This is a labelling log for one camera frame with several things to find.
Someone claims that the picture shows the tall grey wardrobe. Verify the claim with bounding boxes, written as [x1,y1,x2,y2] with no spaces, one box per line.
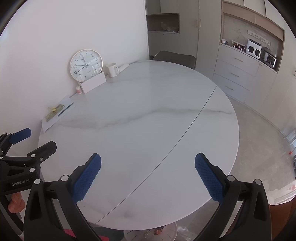
[257,23,296,132]

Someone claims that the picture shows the dark pen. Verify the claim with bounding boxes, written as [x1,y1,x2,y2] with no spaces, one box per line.
[57,103,74,117]

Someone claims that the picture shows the white stool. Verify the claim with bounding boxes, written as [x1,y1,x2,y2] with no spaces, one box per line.
[285,130,296,145]

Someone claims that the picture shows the person's left hand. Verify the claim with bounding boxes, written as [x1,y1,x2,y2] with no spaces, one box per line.
[7,194,25,214]

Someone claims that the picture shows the grey drawer cabinet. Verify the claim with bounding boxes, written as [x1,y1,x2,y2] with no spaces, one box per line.
[212,44,260,103]

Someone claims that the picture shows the small ornaments in niche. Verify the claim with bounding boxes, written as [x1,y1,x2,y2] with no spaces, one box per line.
[159,22,179,32]

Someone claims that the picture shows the white wall power strip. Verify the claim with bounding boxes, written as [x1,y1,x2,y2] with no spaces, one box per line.
[247,30,272,45]

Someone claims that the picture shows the grey cupboard with niche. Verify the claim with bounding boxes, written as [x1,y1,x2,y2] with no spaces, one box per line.
[145,0,222,77]

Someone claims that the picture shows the white mug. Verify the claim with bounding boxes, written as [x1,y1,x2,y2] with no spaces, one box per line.
[106,62,119,77]

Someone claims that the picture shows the grey chair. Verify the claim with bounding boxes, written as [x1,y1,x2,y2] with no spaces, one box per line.
[153,50,196,70]

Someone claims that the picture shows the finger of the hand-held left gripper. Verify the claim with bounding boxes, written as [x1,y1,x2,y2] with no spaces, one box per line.
[0,128,32,152]
[0,141,57,166]

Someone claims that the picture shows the white countertop appliance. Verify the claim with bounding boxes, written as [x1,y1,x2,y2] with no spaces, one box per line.
[246,38,262,58]

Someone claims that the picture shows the white dish rack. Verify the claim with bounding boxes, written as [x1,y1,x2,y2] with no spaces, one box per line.
[231,40,246,51]

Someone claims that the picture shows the white cardboard box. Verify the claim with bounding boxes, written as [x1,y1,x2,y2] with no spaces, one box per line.
[80,72,107,94]

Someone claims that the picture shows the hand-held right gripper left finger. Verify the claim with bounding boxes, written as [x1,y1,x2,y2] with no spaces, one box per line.
[23,153,102,241]

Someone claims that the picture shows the round white wall clock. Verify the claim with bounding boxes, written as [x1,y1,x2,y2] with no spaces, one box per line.
[69,49,102,81]

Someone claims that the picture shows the white paper sheet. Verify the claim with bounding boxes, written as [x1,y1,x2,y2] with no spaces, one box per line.
[42,95,75,133]

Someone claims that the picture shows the pink floral clothing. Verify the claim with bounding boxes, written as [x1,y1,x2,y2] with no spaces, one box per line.
[62,228,109,241]

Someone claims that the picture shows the beige overhead cabinet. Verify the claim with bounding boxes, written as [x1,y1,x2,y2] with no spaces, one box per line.
[221,0,285,42]

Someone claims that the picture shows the brown leather chair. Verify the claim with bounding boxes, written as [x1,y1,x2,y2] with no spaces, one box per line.
[268,192,296,239]

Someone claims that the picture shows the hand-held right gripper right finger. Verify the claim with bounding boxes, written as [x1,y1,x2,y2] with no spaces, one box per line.
[193,152,272,241]

